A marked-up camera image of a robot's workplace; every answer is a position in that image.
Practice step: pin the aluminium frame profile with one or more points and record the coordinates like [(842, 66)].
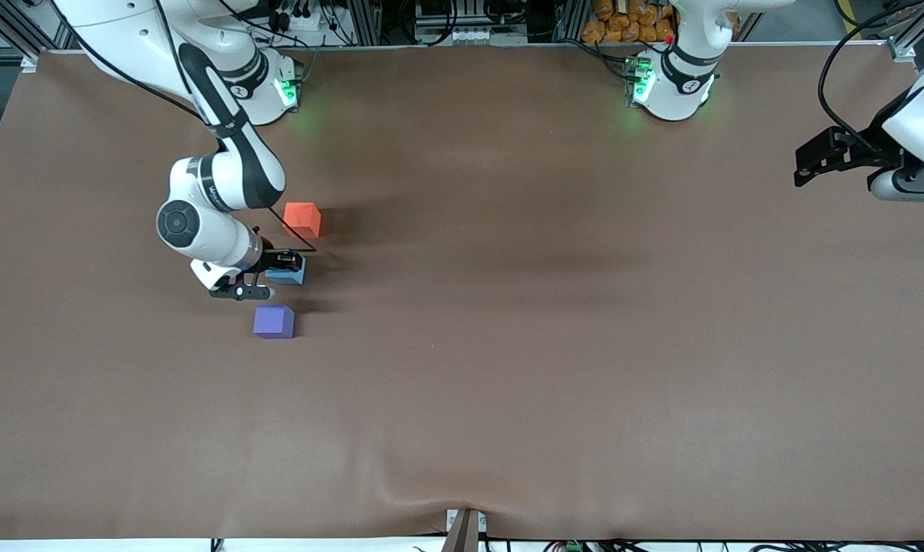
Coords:
[(910, 34), (17, 38)]

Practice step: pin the pile of orange bags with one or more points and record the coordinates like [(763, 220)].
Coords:
[(630, 21)]

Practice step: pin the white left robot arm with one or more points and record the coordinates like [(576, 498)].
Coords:
[(675, 90)]

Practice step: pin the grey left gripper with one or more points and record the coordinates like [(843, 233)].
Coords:
[(873, 146)]

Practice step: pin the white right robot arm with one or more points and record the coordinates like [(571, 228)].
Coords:
[(228, 184)]

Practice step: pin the purple foam block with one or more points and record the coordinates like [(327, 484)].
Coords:
[(271, 320)]

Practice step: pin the brown table mat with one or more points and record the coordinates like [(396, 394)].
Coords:
[(508, 368)]

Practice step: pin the white power strip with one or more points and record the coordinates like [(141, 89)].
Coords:
[(302, 18)]

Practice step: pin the light blue foam block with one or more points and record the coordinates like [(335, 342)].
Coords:
[(287, 278)]

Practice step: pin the orange foam block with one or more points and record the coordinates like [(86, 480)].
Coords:
[(300, 218)]

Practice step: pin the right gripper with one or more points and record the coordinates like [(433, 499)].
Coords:
[(275, 261)]

